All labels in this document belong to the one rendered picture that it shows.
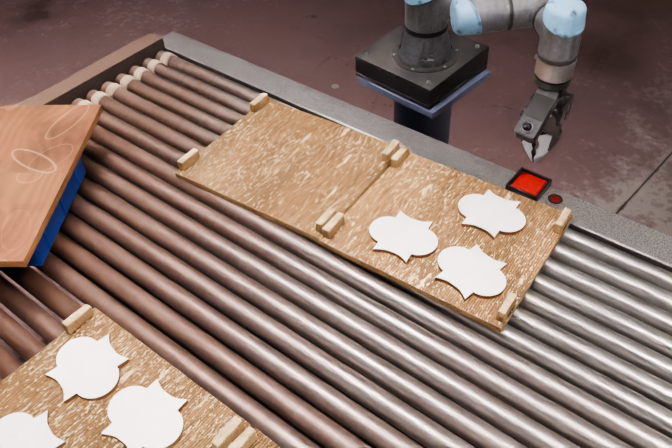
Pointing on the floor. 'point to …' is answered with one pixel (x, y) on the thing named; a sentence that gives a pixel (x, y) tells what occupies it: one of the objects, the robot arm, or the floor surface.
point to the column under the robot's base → (432, 126)
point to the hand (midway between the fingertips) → (533, 158)
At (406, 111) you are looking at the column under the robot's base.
